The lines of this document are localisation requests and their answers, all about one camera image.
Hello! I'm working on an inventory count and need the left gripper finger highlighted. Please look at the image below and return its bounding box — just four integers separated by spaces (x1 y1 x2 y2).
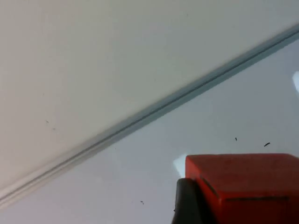
171 178 212 224

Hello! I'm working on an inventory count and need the red cube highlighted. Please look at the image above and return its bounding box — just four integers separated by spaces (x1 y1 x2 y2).
185 153 299 224

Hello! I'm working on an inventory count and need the grey-framed whiteboard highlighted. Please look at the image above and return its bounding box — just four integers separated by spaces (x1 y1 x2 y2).
0 23 299 224

